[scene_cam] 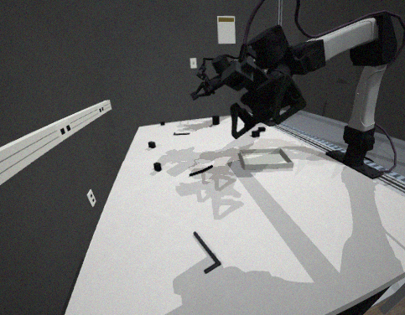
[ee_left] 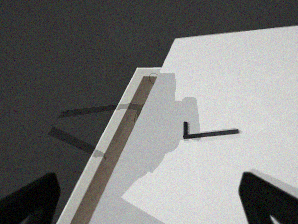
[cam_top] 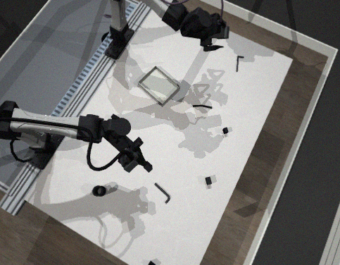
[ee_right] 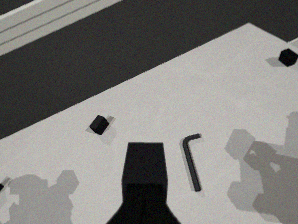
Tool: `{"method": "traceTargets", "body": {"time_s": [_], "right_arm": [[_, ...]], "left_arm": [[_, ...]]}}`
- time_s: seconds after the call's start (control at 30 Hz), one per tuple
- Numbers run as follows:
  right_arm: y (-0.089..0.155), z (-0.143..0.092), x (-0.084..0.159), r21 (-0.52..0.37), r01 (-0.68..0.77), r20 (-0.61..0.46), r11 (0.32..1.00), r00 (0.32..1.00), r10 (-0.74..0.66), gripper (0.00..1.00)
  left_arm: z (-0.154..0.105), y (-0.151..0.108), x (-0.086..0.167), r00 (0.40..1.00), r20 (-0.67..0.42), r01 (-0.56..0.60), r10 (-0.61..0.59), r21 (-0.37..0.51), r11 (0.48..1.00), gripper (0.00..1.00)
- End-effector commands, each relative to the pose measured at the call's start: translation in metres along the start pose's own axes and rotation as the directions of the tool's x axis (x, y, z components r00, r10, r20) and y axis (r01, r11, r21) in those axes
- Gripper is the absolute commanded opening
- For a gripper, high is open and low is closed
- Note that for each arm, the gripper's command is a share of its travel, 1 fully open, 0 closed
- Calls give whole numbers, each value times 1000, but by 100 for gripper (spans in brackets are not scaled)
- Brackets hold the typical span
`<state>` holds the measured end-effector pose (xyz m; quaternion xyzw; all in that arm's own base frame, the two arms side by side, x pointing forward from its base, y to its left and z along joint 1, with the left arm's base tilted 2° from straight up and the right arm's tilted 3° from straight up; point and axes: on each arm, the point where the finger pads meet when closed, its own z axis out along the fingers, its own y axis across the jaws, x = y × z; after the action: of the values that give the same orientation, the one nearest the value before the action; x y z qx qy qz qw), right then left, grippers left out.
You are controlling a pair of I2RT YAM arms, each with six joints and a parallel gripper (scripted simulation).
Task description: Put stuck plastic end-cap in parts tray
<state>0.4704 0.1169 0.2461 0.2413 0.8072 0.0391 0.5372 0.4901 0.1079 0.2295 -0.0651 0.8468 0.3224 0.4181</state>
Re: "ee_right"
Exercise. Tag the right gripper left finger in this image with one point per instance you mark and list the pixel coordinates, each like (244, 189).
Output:
(132, 208)

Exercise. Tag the black allen key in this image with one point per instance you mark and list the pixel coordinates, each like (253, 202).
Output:
(190, 162)

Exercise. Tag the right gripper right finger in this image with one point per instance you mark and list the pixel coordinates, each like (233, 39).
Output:
(156, 208)

